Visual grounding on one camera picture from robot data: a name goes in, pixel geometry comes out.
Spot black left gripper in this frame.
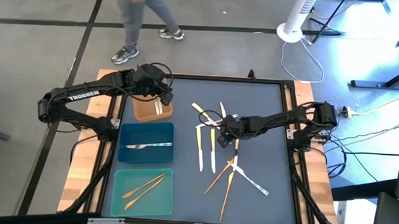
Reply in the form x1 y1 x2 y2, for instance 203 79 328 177
132 63 175 108

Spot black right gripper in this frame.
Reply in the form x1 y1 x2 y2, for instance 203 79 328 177
217 114 250 158

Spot gold knife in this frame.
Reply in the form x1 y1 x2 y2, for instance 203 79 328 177
204 156 235 196
219 171 235 222
124 175 166 213
120 171 167 201

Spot orange plastic bin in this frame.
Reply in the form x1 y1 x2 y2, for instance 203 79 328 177
131 72 175 124

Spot blue plastic bin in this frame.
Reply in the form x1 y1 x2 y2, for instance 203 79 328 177
116 120 176 166

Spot grey table mat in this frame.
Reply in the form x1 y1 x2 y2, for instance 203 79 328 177
101 76 302 224

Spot person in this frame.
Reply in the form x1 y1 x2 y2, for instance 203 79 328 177
110 0 187 68

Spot green plastic bin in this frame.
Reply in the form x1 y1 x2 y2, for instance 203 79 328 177
110 166 175 219

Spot white power strip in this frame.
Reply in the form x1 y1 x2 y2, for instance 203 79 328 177
340 106 356 119

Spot black base beam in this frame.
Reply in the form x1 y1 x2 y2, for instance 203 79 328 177
329 177 398 203

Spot black desk foot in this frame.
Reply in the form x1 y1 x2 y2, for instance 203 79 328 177
349 62 399 90

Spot white tower fan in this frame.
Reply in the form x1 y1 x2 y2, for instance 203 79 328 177
276 0 320 45

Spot black tripod stand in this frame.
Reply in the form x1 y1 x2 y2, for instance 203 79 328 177
308 0 349 45

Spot dark grey chair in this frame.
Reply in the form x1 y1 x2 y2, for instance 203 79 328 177
371 108 399 224

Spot black table frame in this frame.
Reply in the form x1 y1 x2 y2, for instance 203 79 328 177
82 63 321 224

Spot black cable bundle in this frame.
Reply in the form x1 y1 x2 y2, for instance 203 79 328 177
58 143 118 216
288 151 344 224

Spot white fan cable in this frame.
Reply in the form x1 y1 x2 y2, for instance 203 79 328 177
279 34 327 84

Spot silver aluminium bracket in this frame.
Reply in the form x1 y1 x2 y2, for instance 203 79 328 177
87 217 126 224

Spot black floor cable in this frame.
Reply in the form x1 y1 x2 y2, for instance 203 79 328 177
342 150 399 158

